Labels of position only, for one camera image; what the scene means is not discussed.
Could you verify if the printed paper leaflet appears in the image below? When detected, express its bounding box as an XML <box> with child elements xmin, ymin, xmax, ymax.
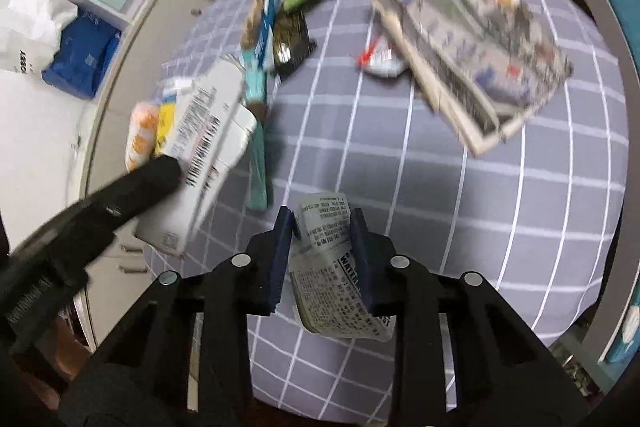
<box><xmin>287</xmin><ymin>192</ymin><xmax>396</xmax><ymax>343</ymax></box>

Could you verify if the orange and white packet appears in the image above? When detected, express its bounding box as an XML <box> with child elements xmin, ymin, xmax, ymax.
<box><xmin>124</xmin><ymin>101</ymin><xmax>161</xmax><ymax>172</ymax></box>

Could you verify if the white barcode carton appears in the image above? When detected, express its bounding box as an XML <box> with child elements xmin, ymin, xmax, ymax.
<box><xmin>134</xmin><ymin>59</ymin><xmax>258</xmax><ymax>258</ymax></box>

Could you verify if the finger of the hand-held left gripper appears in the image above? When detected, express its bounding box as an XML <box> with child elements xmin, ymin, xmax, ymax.
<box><xmin>79</xmin><ymin>156</ymin><xmax>183</xmax><ymax>238</ymax></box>

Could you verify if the purple checked tablecloth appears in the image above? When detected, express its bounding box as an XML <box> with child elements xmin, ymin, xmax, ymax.
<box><xmin>82</xmin><ymin>0</ymin><xmax>631</xmax><ymax>423</ymax></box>

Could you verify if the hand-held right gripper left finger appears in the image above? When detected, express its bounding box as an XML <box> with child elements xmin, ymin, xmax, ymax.
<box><xmin>60</xmin><ymin>206</ymin><xmax>301</xmax><ymax>427</ymax></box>

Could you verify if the teal long packet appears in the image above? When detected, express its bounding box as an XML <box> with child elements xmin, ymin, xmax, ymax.
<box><xmin>240</xmin><ymin>52</ymin><xmax>271</xmax><ymax>212</ymax></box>

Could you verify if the red and white sachet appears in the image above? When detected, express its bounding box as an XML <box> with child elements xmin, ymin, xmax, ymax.
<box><xmin>356</xmin><ymin>34</ymin><xmax>408</xmax><ymax>78</ymax></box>

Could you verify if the yellow packet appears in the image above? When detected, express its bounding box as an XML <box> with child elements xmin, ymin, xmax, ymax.
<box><xmin>152</xmin><ymin>99</ymin><xmax>181</xmax><ymax>158</ymax></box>

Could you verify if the dark foil packet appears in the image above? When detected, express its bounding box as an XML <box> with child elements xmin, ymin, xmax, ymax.
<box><xmin>272</xmin><ymin>9</ymin><xmax>318</xmax><ymax>80</ymax></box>

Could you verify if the blue plastic bag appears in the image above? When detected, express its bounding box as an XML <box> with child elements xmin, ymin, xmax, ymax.
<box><xmin>41</xmin><ymin>14</ymin><xmax>122</xmax><ymax>100</ymax></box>

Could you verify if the blue and white packet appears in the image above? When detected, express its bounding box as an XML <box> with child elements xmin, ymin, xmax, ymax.
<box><xmin>240</xmin><ymin>0</ymin><xmax>282</xmax><ymax>72</ymax></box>

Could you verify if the white plastic bag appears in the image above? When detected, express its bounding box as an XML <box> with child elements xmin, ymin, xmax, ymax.
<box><xmin>0</xmin><ymin>0</ymin><xmax>78</xmax><ymax>75</ymax></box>

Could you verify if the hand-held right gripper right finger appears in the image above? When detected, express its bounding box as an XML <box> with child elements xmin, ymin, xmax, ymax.
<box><xmin>350</xmin><ymin>207</ymin><xmax>591</xmax><ymax>427</ymax></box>

